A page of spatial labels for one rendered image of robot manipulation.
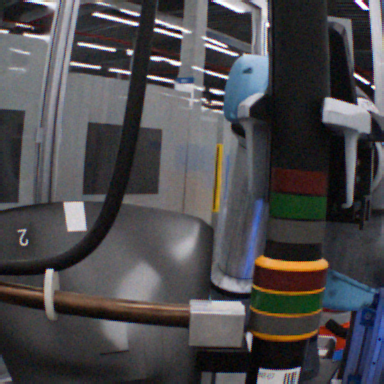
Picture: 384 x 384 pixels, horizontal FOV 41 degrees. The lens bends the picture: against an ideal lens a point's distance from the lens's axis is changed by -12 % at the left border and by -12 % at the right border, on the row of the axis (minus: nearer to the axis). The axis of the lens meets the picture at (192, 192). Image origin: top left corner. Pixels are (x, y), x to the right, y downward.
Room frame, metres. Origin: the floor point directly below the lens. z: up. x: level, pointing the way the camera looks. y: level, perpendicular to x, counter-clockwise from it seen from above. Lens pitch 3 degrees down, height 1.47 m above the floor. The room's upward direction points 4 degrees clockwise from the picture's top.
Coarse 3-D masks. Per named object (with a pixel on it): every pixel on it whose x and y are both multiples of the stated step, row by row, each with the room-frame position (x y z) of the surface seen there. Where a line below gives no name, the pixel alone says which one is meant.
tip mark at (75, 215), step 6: (66, 204) 0.45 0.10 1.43; (72, 204) 0.45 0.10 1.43; (78, 204) 0.45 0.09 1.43; (66, 210) 0.44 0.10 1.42; (72, 210) 0.44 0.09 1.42; (78, 210) 0.45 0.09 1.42; (66, 216) 0.44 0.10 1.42; (72, 216) 0.44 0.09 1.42; (78, 216) 0.44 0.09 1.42; (84, 216) 0.44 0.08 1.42; (72, 222) 0.43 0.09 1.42; (78, 222) 0.44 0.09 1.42; (84, 222) 0.44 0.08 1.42; (72, 228) 0.43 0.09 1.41; (78, 228) 0.43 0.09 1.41; (84, 228) 0.43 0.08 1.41
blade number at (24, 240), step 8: (24, 224) 0.42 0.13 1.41; (16, 232) 0.42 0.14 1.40; (24, 232) 0.42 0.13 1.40; (32, 232) 0.42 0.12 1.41; (16, 240) 0.41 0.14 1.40; (24, 240) 0.41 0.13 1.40; (32, 240) 0.41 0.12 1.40; (16, 248) 0.41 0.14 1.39; (24, 248) 0.41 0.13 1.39; (32, 248) 0.41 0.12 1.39
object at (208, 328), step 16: (192, 304) 0.30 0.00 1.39; (192, 320) 0.29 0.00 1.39; (208, 320) 0.29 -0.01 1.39; (224, 320) 0.29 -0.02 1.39; (240, 320) 0.29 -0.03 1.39; (192, 336) 0.29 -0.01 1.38; (208, 336) 0.29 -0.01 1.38; (224, 336) 0.29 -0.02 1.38; (240, 336) 0.29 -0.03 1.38; (208, 352) 0.28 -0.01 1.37; (224, 352) 0.28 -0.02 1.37; (240, 352) 0.28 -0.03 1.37; (208, 368) 0.28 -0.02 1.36; (224, 368) 0.28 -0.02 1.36; (240, 368) 0.28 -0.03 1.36
